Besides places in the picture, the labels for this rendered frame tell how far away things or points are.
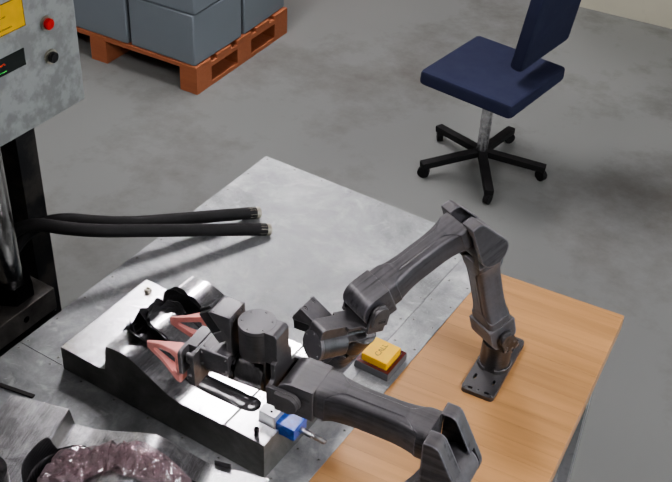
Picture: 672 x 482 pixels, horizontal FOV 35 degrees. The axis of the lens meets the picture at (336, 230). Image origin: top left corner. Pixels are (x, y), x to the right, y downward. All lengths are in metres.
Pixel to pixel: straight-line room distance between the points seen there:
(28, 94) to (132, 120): 2.14
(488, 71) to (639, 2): 1.79
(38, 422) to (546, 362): 1.03
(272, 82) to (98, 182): 1.04
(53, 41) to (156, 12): 2.26
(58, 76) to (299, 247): 0.67
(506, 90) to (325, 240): 1.57
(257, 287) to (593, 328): 0.75
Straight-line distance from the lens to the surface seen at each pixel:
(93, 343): 2.19
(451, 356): 2.26
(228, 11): 4.76
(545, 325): 2.38
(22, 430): 1.98
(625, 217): 4.18
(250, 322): 1.56
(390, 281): 1.83
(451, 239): 1.87
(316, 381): 1.57
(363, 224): 2.59
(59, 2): 2.42
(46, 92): 2.47
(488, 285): 2.02
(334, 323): 1.83
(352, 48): 5.12
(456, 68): 4.05
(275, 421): 1.95
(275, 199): 2.66
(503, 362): 2.21
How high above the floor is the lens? 2.34
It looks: 37 degrees down
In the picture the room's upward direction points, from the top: 3 degrees clockwise
